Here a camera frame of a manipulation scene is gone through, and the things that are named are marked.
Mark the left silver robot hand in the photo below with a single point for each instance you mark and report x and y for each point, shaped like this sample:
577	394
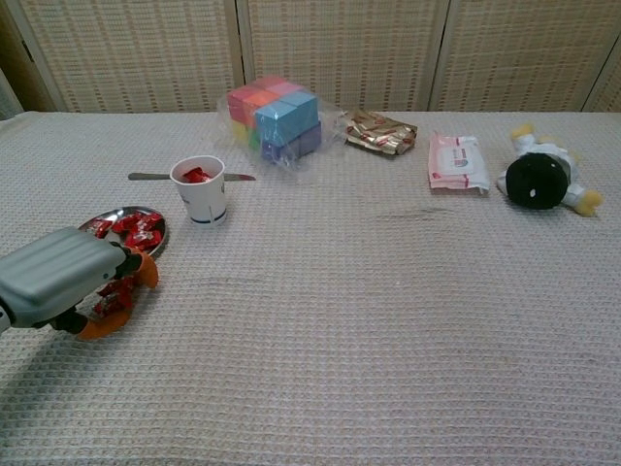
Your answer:
53	276

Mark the small steel plate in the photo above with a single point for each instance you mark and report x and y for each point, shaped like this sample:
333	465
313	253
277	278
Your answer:
116	213

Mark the steel butter knife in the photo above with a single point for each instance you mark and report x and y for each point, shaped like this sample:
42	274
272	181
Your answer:
145	176

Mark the white paper cup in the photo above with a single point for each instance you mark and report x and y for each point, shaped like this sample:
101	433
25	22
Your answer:
204	204

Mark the brown wooden panel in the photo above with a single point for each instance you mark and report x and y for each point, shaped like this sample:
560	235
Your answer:
29	63

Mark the woven folding screen panel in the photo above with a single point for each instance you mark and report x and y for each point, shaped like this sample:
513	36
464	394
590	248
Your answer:
611	97
136	53
349	48
524	48

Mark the bagged coloured foam cubes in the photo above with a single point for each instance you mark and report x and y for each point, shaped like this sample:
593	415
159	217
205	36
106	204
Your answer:
286	121

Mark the white woven tablecloth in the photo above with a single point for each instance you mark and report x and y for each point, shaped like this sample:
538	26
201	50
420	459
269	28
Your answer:
339	315

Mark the gold foil snack packet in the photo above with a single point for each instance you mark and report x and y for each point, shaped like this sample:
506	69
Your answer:
378	133

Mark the pink wet wipes pack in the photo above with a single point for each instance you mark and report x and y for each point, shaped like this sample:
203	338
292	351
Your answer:
456	165

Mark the black-haired plush doll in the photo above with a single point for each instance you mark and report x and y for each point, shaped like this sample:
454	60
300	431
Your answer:
533	182

